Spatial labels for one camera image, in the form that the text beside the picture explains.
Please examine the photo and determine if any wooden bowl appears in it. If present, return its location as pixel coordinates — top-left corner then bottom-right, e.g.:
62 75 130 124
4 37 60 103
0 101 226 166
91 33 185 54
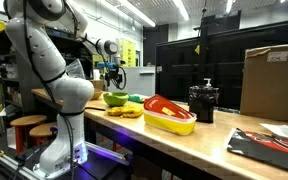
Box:
91 88 103 100

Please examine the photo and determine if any black camera stand pole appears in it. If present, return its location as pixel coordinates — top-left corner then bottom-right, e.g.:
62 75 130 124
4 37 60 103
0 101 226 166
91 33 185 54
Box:
196 0 209 85

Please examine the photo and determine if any yellow cloth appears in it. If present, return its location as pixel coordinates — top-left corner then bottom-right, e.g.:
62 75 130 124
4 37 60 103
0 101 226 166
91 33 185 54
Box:
107 104 143 118

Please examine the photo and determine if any large cardboard box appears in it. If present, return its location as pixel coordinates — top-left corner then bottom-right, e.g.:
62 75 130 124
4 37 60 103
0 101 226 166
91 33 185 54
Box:
240 44 288 121

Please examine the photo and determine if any large wooden stool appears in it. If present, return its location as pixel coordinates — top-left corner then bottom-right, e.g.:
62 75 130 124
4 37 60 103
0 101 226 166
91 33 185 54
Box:
10 115 47 153

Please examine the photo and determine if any green sponge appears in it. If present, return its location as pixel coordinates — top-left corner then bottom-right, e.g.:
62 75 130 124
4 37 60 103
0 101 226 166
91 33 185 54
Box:
128 95 144 103

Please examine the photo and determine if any red black magazine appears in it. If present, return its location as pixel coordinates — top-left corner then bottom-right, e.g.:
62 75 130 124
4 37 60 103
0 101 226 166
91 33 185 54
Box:
226 128 288 171

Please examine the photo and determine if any small wooden stool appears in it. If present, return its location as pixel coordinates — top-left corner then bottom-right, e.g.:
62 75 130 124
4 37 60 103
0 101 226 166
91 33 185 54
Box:
29 122 58 146

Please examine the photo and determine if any yellow container with red lid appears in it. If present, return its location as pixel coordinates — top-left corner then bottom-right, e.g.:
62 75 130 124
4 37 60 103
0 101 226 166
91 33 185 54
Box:
143 94 197 135

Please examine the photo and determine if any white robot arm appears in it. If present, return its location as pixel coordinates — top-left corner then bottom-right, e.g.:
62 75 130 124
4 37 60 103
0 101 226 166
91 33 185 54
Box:
3 0 118 179

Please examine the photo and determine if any white paper sheet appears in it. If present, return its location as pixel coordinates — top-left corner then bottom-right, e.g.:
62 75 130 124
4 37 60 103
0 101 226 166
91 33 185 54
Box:
261 123 288 138

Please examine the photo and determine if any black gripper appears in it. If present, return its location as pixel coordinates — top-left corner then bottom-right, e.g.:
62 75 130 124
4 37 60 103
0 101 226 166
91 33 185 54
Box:
105 68 122 88

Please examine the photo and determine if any green bowl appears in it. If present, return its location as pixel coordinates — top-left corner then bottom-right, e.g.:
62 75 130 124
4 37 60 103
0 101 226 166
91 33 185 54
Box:
103 92 129 107

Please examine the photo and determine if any black jar with pump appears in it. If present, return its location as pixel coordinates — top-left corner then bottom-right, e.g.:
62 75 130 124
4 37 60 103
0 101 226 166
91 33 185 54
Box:
188 78 219 123

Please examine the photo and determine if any dark storage shelf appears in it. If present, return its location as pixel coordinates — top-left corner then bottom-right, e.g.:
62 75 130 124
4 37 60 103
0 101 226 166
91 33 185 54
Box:
0 26 92 115

